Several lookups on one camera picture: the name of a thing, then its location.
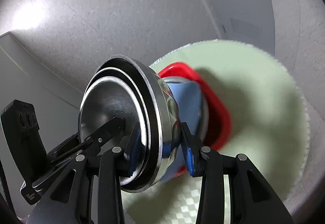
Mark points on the small steel bowl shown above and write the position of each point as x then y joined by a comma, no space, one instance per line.
106,98
136,153

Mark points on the green tablecloth white lace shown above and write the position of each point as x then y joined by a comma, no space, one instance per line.
269,125

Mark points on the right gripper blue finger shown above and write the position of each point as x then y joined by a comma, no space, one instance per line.
69,197
252,199

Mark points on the red square plastic basin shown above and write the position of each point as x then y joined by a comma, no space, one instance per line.
219,121

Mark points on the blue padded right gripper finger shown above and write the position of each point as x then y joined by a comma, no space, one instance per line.
96,140

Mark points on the light blue plastic plate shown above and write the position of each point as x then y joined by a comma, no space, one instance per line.
193,110

